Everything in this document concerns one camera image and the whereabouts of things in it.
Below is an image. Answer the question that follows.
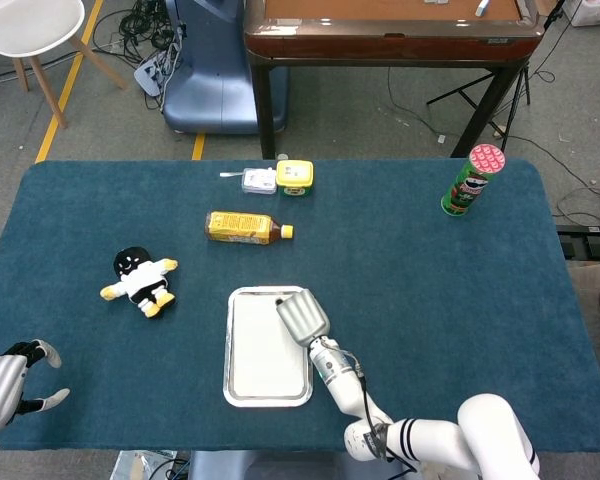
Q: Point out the right wrist cable with connector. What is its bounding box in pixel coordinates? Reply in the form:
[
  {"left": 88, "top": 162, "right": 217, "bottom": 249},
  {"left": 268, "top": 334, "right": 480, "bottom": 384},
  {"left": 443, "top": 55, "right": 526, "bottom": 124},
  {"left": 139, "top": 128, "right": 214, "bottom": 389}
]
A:
[{"left": 329, "top": 344, "right": 417, "bottom": 474}]

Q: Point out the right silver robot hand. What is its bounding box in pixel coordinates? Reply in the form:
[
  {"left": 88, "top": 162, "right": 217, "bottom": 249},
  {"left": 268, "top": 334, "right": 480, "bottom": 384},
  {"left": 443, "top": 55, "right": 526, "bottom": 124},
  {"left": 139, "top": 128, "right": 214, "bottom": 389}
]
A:
[{"left": 275, "top": 288, "right": 331, "bottom": 349}]

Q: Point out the white power strip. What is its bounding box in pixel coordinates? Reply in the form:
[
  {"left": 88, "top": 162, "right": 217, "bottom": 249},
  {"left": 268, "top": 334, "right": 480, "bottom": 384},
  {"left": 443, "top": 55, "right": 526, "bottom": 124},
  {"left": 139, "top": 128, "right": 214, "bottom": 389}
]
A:
[{"left": 133, "top": 52, "right": 174, "bottom": 96}]

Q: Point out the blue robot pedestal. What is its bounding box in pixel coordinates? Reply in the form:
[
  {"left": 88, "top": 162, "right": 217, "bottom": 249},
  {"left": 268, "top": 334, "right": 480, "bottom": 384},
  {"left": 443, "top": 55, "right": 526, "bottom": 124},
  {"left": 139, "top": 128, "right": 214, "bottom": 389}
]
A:
[{"left": 162, "top": 0, "right": 290, "bottom": 135}]

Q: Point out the blue grey robot body base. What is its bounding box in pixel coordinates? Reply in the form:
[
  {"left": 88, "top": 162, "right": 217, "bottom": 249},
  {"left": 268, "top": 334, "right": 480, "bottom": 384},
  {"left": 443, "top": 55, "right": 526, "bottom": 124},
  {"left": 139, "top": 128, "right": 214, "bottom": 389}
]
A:
[{"left": 188, "top": 449, "right": 406, "bottom": 480}]

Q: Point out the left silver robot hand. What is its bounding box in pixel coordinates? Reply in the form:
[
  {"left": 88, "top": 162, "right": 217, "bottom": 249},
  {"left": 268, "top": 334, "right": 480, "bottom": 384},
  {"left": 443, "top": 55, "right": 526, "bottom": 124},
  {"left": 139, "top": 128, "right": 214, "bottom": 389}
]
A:
[{"left": 0, "top": 338, "right": 71, "bottom": 431}]

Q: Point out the tea bottle with yellow label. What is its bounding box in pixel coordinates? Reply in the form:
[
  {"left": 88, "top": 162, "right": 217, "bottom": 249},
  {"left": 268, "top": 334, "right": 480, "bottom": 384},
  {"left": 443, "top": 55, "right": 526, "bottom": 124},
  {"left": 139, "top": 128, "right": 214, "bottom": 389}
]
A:
[{"left": 204, "top": 210, "right": 295, "bottom": 246}]

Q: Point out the beige padded seat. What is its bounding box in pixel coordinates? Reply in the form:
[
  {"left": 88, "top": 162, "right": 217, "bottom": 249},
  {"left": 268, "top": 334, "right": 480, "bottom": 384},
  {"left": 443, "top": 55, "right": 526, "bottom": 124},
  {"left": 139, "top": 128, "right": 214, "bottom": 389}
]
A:
[{"left": 567, "top": 261, "right": 600, "bottom": 326}]

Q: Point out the brown mahjong table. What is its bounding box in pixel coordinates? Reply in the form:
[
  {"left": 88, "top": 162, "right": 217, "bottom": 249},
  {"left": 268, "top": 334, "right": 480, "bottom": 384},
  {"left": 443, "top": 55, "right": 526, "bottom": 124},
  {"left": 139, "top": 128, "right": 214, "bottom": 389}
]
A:
[{"left": 243, "top": 0, "right": 545, "bottom": 160}]

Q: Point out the black floor cable bundle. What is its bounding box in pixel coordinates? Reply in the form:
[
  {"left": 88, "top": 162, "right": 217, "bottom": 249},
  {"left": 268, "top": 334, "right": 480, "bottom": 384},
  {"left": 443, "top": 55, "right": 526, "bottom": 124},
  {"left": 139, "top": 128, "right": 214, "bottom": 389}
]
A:
[{"left": 92, "top": 0, "right": 186, "bottom": 109}]

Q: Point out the white chair with wooden legs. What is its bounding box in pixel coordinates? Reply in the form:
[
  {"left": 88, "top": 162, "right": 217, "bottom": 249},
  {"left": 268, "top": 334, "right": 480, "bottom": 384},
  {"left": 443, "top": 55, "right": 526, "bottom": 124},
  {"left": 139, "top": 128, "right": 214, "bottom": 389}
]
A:
[{"left": 0, "top": 0, "right": 130, "bottom": 130}]

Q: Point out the stainless steel tray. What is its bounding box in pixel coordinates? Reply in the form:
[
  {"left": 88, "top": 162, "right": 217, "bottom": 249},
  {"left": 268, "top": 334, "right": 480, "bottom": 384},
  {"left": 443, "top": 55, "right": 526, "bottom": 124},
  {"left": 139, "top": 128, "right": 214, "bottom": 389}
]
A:
[{"left": 222, "top": 285, "right": 314, "bottom": 409}]

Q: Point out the green jar with yellow lid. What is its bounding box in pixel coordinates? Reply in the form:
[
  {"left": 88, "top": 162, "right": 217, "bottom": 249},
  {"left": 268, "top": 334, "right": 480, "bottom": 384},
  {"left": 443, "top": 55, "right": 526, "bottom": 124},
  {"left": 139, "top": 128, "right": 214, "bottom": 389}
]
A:
[{"left": 274, "top": 159, "right": 315, "bottom": 198}]

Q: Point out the clear plastic bag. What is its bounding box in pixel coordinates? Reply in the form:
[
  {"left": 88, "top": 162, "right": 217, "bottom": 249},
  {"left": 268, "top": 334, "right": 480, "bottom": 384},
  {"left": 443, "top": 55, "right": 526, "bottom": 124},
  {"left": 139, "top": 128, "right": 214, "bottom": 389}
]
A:
[{"left": 112, "top": 449, "right": 179, "bottom": 480}]

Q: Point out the small clear purple box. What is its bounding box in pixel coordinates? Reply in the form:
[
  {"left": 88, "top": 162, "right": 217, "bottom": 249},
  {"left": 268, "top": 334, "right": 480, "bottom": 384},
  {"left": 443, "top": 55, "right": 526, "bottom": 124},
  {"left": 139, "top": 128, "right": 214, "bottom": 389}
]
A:
[{"left": 241, "top": 167, "right": 278, "bottom": 196}]

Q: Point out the green Pringles can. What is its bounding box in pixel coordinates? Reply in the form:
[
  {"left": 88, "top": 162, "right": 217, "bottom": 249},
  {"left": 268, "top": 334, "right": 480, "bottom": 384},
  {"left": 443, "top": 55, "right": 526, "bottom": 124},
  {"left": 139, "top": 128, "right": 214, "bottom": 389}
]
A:
[{"left": 440, "top": 143, "right": 507, "bottom": 220}]

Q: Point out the black white yellow plush doll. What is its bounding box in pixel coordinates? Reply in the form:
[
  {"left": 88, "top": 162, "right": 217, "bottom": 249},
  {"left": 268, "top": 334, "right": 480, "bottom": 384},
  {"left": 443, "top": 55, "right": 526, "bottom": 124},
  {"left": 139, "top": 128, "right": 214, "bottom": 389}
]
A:
[{"left": 99, "top": 246, "right": 179, "bottom": 319}]

